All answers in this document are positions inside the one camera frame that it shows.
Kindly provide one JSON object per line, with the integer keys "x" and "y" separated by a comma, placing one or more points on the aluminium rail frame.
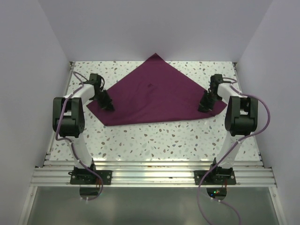
{"x": 154, "y": 155}

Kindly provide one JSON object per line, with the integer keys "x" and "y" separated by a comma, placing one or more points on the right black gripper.
{"x": 204, "y": 106}

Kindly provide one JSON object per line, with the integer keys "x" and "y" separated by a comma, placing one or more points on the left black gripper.
{"x": 107, "y": 105}

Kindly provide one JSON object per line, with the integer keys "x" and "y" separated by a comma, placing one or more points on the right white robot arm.
{"x": 240, "y": 121}

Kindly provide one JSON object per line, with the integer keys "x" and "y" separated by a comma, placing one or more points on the purple cloth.
{"x": 152, "y": 93}

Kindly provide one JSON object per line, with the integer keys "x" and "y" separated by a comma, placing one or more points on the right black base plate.
{"x": 218, "y": 176}

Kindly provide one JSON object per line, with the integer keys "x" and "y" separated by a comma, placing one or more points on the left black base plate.
{"x": 92, "y": 176}

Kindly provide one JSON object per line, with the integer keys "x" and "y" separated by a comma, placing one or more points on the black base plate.
{"x": 92, "y": 176}
{"x": 218, "y": 176}

